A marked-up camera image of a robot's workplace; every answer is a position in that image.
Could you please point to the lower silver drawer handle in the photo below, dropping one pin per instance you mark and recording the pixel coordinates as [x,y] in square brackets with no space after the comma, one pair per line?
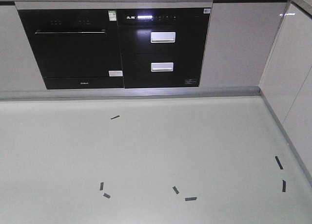
[162,67]

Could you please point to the grey cabinet door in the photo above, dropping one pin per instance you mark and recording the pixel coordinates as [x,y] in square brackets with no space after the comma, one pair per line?
[239,40]

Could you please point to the silver drawer handle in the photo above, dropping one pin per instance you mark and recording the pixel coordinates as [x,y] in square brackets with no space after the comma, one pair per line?
[162,37]
[162,67]

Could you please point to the black disinfection cabinet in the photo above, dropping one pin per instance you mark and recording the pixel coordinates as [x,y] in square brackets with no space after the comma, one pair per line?
[137,52]

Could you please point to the upper silver drawer handle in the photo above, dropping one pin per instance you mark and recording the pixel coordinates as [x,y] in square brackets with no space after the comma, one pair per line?
[162,37]

